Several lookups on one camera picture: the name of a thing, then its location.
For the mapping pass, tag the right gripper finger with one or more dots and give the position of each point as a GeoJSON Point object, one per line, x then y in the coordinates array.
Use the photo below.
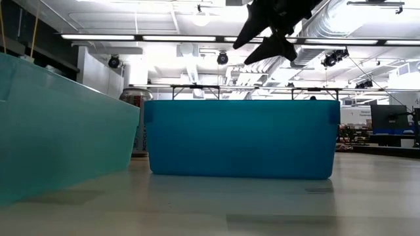
{"type": "Point", "coordinates": [257, 26]}
{"type": "Point", "coordinates": [277, 47]}

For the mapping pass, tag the silver drink can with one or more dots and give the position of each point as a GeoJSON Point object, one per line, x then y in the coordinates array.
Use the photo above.
{"type": "Point", "coordinates": [138, 95]}

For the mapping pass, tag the clear plastic candy container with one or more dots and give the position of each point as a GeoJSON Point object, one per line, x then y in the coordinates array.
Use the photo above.
{"type": "Point", "coordinates": [344, 147]}

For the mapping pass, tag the black ceiling spotlight cluster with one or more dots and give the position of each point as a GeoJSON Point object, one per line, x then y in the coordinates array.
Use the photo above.
{"type": "Point", "coordinates": [333, 59]}

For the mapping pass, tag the white globe lamp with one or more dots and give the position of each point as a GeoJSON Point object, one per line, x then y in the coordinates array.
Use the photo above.
{"type": "Point", "coordinates": [201, 18]}

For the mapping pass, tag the black ceiling track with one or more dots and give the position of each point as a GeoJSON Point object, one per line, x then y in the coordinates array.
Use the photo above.
{"type": "Point", "coordinates": [374, 3]}

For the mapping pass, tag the blue plastic bin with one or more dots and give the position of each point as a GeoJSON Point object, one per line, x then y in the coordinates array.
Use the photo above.
{"type": "Point", "coordinates": [243, 141]}

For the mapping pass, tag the white printed sign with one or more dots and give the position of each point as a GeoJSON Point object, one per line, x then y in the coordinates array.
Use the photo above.
{"type": "Point", "coordinates": [361, 113]}

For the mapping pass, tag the large black monitor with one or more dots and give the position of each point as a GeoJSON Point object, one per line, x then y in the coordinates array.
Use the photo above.
{"type": "Point", "coordinates": [388, 118]}

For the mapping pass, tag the black desk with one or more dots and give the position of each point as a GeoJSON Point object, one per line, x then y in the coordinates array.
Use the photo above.
{"type": "Point", "coordinates": [393, 141]}

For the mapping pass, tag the teal green plastic bin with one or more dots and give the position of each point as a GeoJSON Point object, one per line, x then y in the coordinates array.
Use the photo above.
{"type": "Point", "coordinates": [59, 137]}

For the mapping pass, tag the silver ventilation duct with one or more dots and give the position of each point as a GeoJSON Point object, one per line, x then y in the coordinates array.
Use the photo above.
{"type": "Point", "coordinates": [310, 58]}

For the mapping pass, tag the black rail with light strips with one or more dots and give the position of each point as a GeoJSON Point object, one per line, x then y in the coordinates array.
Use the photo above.
{"type": "Point", "coordinates": [220, 38]}

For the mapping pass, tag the black bracket frame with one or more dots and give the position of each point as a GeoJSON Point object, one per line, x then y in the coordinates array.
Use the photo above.
{"type": "Point", "coordinates": [315, 88]}
{"type": "Point", "coordinates": [197, 86]}

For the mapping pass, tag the thin rail with light strips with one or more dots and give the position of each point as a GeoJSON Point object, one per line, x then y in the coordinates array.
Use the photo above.
{"type": "Point", "coordinates": [157, 85]}

